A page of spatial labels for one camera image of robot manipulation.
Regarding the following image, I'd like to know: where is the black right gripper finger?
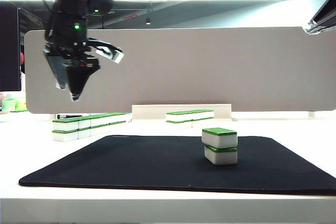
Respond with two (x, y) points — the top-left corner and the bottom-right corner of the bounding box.
(304, 5), (336, 35)
(309, 0), (336, 24)

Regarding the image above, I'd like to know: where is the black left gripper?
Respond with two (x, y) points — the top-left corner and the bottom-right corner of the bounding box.
(43, 40), (101, 102)

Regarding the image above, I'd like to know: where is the yellow-green plastic box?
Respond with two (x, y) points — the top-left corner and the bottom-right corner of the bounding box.
(15, 98), (27, 111)

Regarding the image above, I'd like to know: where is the black monitor screen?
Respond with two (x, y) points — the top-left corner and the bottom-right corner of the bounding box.
(0, 2), (22, 92)

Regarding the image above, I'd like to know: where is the green plastic container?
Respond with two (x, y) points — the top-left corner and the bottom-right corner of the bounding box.
(2, 98), (16, 112)

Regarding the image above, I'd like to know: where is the black rectangular table mat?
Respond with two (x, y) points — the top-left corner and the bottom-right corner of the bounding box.
(18, 135), (336, 196)

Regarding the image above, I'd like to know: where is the grey fabric desk divider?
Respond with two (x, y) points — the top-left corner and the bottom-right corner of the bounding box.
(24, 26), (336, 114)

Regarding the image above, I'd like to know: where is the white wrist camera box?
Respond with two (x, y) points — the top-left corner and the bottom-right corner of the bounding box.
(94, 46), (125, 64)

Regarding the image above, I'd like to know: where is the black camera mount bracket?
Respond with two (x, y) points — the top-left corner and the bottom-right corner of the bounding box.
(86, 37), (123, 52)

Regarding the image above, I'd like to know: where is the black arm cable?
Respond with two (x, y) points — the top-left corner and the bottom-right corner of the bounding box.
(43, 0), (57, 45)

